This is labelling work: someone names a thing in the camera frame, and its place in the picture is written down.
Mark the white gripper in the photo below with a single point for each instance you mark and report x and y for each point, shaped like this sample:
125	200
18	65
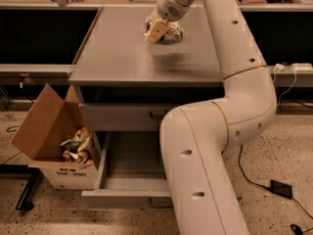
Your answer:
166	10

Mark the silver 7up soda can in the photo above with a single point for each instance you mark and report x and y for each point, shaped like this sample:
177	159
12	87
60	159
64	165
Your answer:
174	35

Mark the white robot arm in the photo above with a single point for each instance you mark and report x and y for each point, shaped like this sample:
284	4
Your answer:
194	136

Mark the grey metal drawer cabinet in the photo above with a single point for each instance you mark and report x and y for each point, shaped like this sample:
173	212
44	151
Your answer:
117	65

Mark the closed upper grey drawer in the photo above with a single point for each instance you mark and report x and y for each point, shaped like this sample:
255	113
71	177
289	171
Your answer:
123	117

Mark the open lower grey drawer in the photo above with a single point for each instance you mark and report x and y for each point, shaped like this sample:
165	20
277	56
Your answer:
130	174

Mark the white ceramic bowl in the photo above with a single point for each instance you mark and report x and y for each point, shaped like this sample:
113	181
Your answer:
162	32

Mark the crumpled snack bags in box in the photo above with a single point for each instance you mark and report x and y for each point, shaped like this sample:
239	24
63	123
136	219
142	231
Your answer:
77	149

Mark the white power strip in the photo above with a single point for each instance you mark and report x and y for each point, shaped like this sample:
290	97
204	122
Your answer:
302	67

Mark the brown cardboard box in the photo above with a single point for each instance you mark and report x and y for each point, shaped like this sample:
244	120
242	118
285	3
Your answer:
50	121

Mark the black power adapter brick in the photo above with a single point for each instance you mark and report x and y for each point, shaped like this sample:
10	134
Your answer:
282	189

